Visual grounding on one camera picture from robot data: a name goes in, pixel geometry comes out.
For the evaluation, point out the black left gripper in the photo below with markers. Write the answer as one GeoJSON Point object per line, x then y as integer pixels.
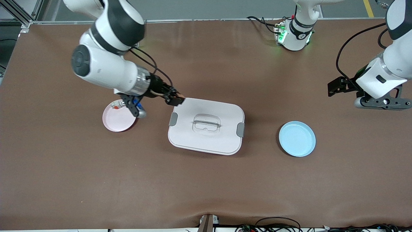
{"type": "Point", "coordinates": [347, 84]}

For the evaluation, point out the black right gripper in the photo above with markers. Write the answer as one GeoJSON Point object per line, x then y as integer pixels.
{"type": "Point", "coordinates": [158, 88]}

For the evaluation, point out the orange and black switch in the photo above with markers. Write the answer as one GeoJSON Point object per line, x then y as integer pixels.
{"type": "Point", "coordinates": [180, 95]}

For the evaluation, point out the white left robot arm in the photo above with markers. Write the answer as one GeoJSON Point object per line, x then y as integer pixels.
{"type": "Point", "coordinates": [399, 58]}

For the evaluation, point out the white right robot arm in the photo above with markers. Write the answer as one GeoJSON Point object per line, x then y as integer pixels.
{"type": "Point", "coordinates": [106, 64]}

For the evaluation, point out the grey box latch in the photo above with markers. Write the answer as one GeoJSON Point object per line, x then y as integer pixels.
{"type": "Point", "coordinates": [240, 129]}
{"type": "Point", "coordinates": [173, 119]}

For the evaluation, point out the white lidded storage box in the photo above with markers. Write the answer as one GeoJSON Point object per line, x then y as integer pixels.
{"type": "Point", "coordinates": [206, 141]}

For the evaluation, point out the pink round plate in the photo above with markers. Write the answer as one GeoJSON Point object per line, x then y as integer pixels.
{"type": "Point", "coordinates": [117, 120]}

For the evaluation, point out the light blue round plate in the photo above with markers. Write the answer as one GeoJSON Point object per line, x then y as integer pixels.
{"type": "Point", "coordinates": [296, 139]}

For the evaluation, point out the metal table edge rail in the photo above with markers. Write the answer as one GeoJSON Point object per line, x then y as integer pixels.
{"type": "Point", "coordinates": [209, 20]}

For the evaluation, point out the metal table clamp bracket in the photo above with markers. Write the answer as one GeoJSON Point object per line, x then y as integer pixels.
{"type": "Point", "coordinates": [206, 224]}

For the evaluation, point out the aluminium frame profile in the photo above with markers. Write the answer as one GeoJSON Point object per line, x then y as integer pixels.
{"type": "Point", "coordinates": [25, 23]}

